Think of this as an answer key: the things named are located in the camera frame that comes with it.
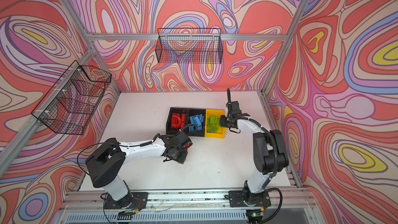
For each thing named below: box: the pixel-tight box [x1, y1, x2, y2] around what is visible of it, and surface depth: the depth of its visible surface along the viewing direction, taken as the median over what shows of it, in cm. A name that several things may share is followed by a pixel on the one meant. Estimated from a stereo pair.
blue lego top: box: [189, 113, 205, 131], surface depth 100 cm
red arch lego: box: [171, 113, 186, 131], surface depth 100 cm
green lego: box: [207, 114, 221, 134], surface depth 100 cm
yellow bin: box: [204, 108, 226, 139], surface depth 96 cm
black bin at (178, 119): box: [165, 107, 189, 135], surface depth 100 cm
